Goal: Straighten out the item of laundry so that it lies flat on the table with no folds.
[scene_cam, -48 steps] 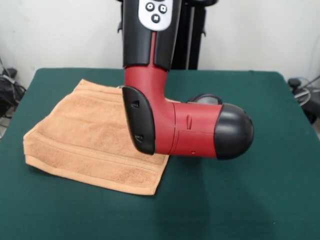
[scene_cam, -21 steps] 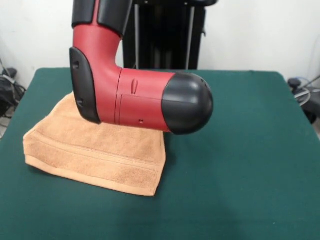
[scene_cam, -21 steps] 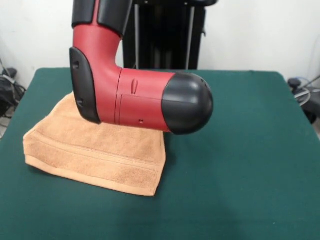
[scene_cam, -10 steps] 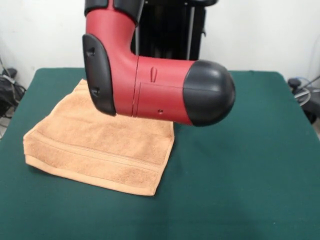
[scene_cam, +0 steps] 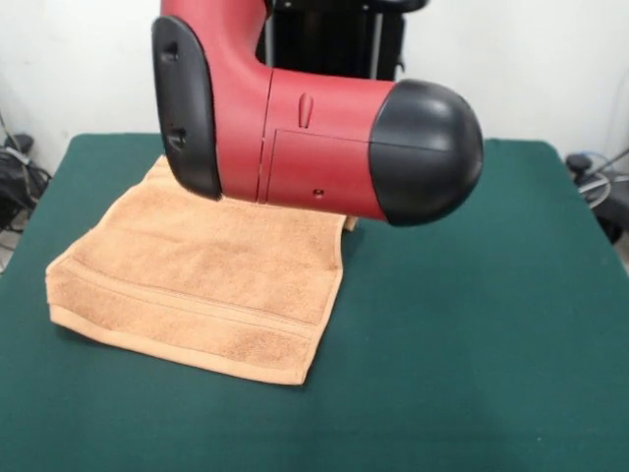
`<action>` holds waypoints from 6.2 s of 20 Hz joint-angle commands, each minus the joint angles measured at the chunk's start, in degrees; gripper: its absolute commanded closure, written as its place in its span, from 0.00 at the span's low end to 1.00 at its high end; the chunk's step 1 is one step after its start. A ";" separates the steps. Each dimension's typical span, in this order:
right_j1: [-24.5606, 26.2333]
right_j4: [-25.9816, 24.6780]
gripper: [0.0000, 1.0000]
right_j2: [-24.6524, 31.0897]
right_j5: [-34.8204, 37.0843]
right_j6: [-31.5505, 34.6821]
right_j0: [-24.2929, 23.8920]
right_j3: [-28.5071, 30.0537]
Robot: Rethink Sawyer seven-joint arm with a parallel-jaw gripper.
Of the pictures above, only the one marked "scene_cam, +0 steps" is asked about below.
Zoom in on tan terry towel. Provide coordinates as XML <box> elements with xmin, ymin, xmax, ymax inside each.
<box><xmin>44</xmin><ymin>154</ymin><xmax>359</xmax><ymax>384</ymax></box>

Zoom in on dark green table cloth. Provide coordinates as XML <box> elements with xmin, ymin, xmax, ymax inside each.
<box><xmin>0</xmin><ymin>133</ymin><xmax>629</xmax><ymax>472</ymax></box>

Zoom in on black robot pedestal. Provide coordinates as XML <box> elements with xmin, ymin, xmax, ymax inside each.
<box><xmin>255</xmin><ymin>0</ymin><xmax>429</xmax><ymax>83</ymax></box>

